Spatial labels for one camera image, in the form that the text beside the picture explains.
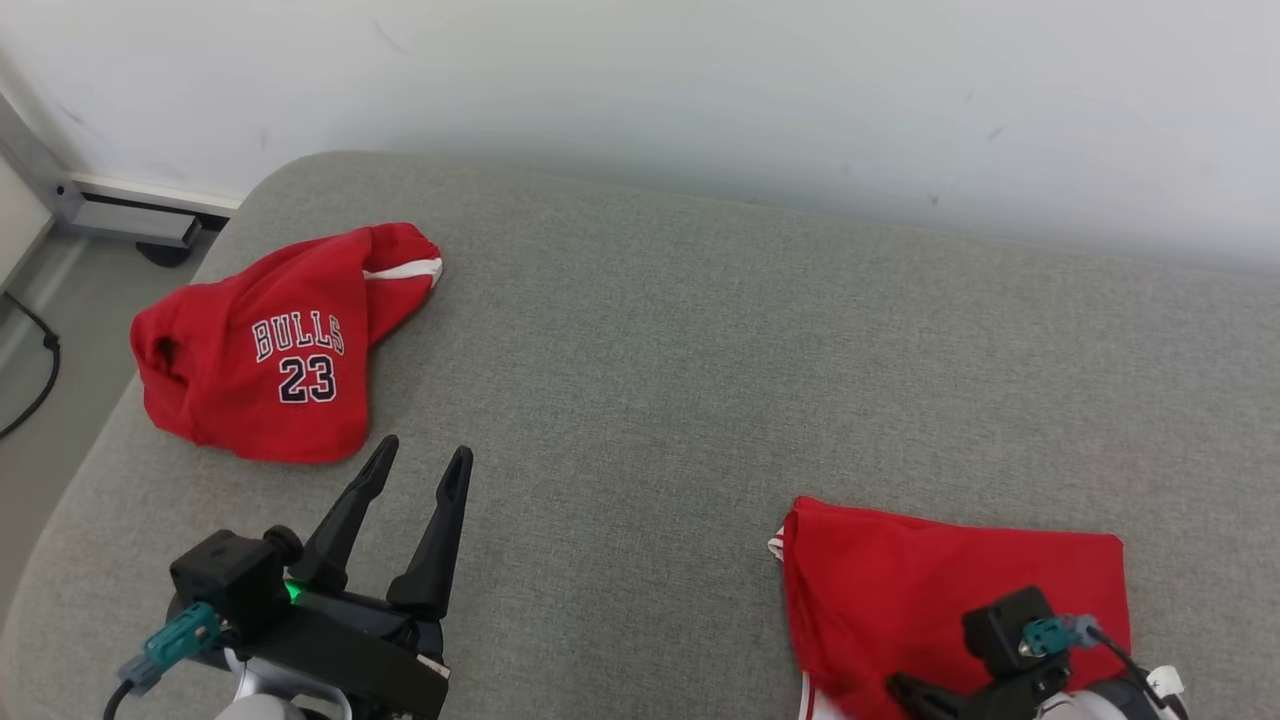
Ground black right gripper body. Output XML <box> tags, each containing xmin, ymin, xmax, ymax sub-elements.
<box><xmin>948</xmin><ymin>666</ymin><xmax>1073</xmax><ymax>720</ymax></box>

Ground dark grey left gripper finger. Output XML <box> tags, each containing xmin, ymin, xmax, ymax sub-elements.
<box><xmin>387</xmin><ymin>446</ymin><xmax>475</xmax><ymax>620</ymax></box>
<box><xmin>288</xmin><ymin>435</ymin><xmax>401</xmax><ymax>594</ymax></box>

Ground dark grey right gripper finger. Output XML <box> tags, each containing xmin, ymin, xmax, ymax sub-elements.
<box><xmin>887</xmin><ymin>673</ymin><xmax>967</xmax><ymax>720</ymax></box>

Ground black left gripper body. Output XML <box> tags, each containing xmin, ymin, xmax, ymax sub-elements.
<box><xmin>225</xmin><ymin>588</ymin><xmax>451</xmax><ymax>720</ymax></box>

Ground red Bulls 23 jersey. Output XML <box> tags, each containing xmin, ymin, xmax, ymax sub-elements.
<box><xmin>767</xmin><ymin>496</ymin><xmax>1134</xmax><ymax>720</ymax></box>

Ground red Bulls 23 shorts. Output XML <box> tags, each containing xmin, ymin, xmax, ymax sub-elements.
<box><xmin>130</xmin><ymin>222</ymin><xmax>444</xmax><ymax>466</ymax></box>

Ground grey fabric sofa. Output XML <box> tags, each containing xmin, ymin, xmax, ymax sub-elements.
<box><xmin>0</xmin><ymin>150</ymin><xmax>1280</xmax><ymax>720</ymax></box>

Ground black caster wheel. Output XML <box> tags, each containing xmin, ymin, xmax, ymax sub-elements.
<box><xmin>136</xmin><ymin>239</ymin><xmax>198</xmax><ymax>269</ymax></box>

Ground teal camera cable connector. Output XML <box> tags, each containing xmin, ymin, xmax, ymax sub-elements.
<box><xmin>1019</xmin><ymin>614</ymin><xmax>1102</xmax><ymax>659</ymax></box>
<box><xmin>118</xmin><ymin>601</ymin><xmax>222</xmax><ymax>697</ymax></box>

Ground black floor cable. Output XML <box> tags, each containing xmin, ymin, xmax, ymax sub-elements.
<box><xmin>0</xmin><ymin>290</ymin><xmax>63</xmax><ymax>442</ymax></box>

